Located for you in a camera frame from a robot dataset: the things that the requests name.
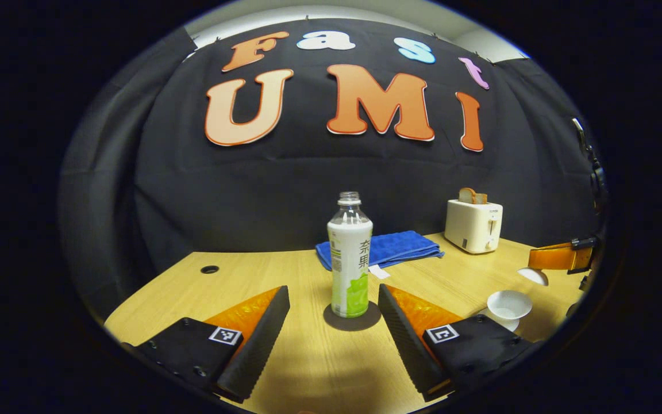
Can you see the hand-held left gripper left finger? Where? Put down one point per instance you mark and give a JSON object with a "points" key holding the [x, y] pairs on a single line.
{"points": [[259, 348]]}

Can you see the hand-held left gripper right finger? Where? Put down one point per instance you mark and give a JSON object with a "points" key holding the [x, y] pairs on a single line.
{"points": [[405, 348]]}

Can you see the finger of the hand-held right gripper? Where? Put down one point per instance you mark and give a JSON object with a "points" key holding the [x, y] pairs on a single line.
{"points": [[555, 257]]}

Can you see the white teacup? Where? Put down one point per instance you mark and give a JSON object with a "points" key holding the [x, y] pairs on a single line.
{"points": [[509, 305]]}

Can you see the dark round coaster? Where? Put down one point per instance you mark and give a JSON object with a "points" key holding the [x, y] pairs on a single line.
{"points": [[337, 321]]}

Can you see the clear water bottle green label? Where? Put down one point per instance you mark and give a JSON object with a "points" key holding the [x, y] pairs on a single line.
{"points": [[349, 259]]}

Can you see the white saucer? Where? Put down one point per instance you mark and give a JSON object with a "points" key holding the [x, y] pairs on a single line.
{"points": [[514, 327]]}

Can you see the white toaster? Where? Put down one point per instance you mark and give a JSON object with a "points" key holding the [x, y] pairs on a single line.
{"points": [[472, 227]]}

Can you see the toasted bread slice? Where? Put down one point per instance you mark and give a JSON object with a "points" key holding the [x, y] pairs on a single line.
{"points": [[481, 199], [467, 196]]}

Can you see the blue folded towel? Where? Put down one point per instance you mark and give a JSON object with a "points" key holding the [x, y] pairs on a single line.
{"points": [[405, 244]]}

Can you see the black backdrop cloth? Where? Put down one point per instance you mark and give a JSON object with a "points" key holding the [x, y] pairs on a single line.
{"points": [[285, 184]]}

